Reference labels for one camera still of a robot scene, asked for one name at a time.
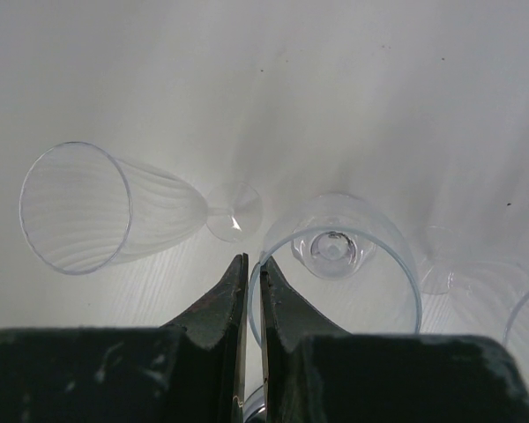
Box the ribbed clear flute glass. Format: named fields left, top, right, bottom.
left=19, top=142, right=264, bottom=276

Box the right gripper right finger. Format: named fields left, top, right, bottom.
left=260, top=259, right=529, bottom=422

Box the clear wine glass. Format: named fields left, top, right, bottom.
left=416, top=224, right=529, bottom=371
left=248, top=194, right=421, bottom=353

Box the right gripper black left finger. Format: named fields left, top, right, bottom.
left=0, top=254, right=249, bottom=422

